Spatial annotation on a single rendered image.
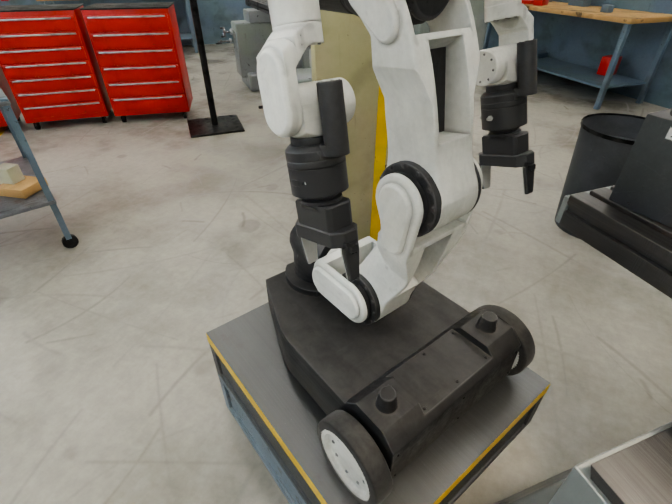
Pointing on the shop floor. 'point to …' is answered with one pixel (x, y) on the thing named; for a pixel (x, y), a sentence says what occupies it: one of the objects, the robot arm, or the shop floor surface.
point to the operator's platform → (242, 364)
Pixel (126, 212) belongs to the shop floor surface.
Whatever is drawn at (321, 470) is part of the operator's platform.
